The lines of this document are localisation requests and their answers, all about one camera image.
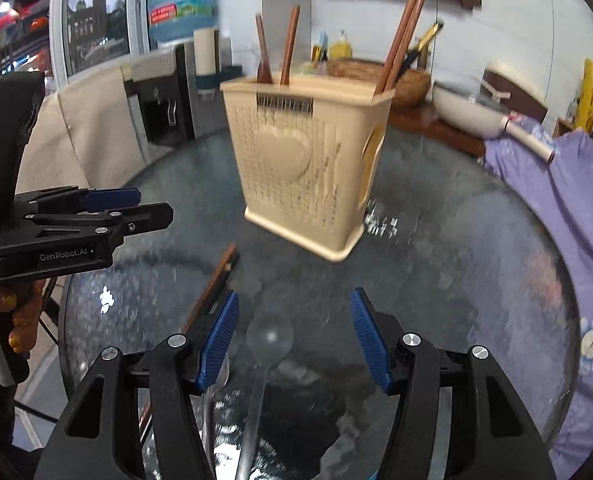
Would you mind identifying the brown wooden chopstick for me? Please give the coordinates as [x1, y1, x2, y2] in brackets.
[280, 6, 301, 86]
[373, 0, 415, 96]
[139, 243, 239, 446]
[383, 0, 425, 92]

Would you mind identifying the clear plastic spoon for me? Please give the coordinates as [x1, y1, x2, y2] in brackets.
[236, 313, 294, 480]

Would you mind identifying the black gold-banded chopstick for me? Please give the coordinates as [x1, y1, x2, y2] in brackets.
[397, 20, 444, 78]

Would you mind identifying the orange gloved left hand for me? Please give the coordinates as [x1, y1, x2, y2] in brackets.
[0, 281, 45, 354]

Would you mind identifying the beige cloth cover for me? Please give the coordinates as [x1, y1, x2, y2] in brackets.
[16, 66, 146, 193]

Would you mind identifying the white water dispenser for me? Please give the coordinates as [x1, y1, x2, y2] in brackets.
[123, 40, 227, 165]

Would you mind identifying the round glass table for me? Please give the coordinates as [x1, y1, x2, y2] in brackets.
[58, 127, 583, 480]

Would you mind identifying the paper cup stack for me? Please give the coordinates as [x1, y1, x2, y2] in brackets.
[193, 27, 220, 76]

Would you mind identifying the cream plastic utensil holder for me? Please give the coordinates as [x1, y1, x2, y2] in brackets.
[222, 75, 394, 262]

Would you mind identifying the purple floral cloth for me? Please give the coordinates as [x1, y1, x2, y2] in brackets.
[484, 114, 593, 479]

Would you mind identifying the yellow soap bottle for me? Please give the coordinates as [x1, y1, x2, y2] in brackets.
[328, 30, 353, 60]

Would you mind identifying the woven wicker basket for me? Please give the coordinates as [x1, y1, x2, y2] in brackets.
[325, 56, 434, 109]

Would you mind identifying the white frying pan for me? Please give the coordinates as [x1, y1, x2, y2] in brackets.
[432, 81, 555, 164]

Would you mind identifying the yellow rolled mat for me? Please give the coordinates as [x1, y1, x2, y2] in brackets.
[574, 58, 593, 133]

